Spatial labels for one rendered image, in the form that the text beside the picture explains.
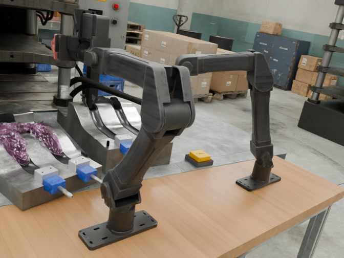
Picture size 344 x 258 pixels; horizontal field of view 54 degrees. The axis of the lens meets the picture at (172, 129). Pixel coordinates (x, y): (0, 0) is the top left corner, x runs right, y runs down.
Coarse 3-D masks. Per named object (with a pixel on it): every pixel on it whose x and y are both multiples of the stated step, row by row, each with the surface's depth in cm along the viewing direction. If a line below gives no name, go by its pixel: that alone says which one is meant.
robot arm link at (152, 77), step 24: (96, 48) 79; (96, 72) 80; (120, 72) 74; (144, 72) 67; (168, 72) 67; (144, 96) 64; (168, 96) 63; (192, 96) 67; (144, 120) 65; (192, 120) 67
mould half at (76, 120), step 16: (64, 112) 143; (80, 112) 129; (112, 112) 136; (128, 112) 140; (64, 128) 140; (80, 128) 126; (96, 128) 125; (112, 128) 128; (80, 144) 127; (96, 144) 115; (112, 144) 112; (96, 160) 116; (112, 160) 111; (160, 160) 123
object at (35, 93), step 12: (0, 72) 216; (12, 72) 221; (0, 84) 191; (12, 84) 195; (24, 84) 199; (36, 84) 203; (48, 84) 207; (0, 96) 172; (12, 96) 175; (24, 96) 178; (36, 96) 182; (48, 96) 185; (36, 108) 164; (48, 108) 167; (60, 108) 170
